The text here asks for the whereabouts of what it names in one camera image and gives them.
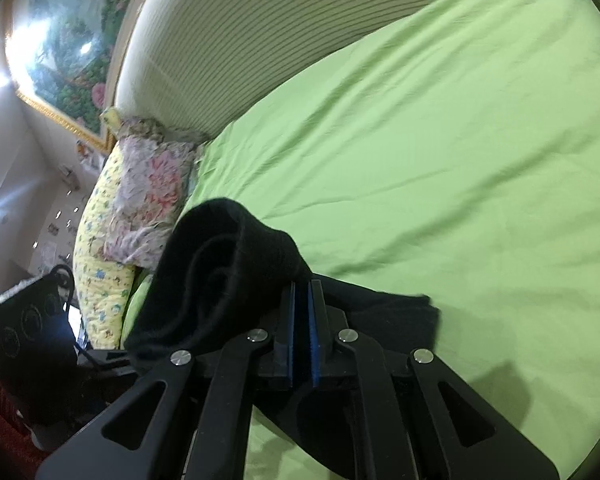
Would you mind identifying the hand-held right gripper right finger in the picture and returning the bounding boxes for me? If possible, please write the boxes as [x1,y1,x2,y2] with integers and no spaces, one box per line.
[307,280,561,480]

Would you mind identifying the striped padded headboard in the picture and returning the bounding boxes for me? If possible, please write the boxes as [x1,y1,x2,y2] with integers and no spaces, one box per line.
[105,0,566,136]

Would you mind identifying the black pants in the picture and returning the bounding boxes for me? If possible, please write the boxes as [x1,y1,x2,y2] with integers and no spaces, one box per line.
[122,199,441,480]

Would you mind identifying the pink floral pillow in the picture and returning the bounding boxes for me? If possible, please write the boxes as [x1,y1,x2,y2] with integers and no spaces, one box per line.
[102,117,211,268]

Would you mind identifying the gold framed floral painting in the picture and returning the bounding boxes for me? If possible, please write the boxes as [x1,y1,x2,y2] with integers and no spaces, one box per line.
[5,0,153,153]

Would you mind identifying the colourful wall sticker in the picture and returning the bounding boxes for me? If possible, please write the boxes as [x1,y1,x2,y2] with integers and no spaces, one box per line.
[75,139,108,167]

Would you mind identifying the green bed sheet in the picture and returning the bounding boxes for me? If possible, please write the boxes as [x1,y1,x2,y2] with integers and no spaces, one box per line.
[120,0,600,480]

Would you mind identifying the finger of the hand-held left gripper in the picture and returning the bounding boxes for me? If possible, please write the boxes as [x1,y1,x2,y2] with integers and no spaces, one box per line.
[82,347,133,364]
[92,364,139,382]

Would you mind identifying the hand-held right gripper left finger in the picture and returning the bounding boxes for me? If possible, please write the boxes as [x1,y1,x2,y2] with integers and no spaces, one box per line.
[35,280,298,480]

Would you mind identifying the yellow printed pillow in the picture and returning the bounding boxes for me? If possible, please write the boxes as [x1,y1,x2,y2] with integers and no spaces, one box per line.
[72,107,138,351]

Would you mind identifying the person's left forearm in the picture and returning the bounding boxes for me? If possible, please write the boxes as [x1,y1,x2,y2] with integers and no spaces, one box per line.
[0,372,56,480]

